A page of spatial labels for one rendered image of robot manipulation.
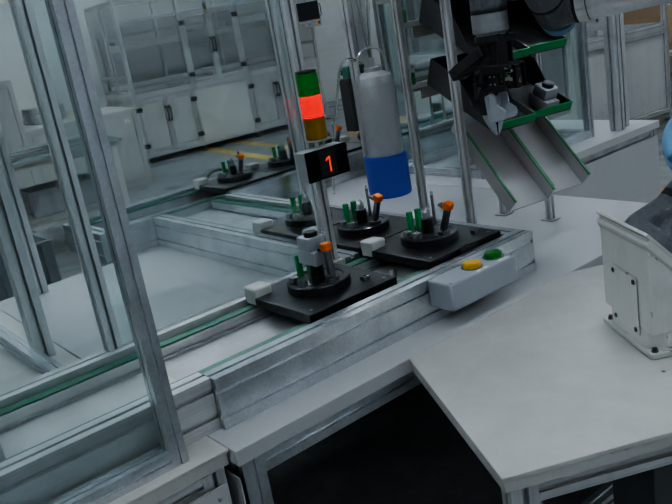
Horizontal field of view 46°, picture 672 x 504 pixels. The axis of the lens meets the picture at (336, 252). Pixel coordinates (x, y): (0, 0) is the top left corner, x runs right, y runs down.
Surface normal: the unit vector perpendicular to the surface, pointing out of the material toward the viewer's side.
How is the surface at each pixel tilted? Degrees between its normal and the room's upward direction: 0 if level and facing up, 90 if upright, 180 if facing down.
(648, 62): 90
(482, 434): 0
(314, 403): 0
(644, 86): 90
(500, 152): 45
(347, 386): 0
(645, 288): 90
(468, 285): 90
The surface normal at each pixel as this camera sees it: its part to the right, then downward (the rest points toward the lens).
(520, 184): 0.22, -0.54
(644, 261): -0.98, 0.20
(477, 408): -0.17, -0.94
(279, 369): 0.62, 0.13
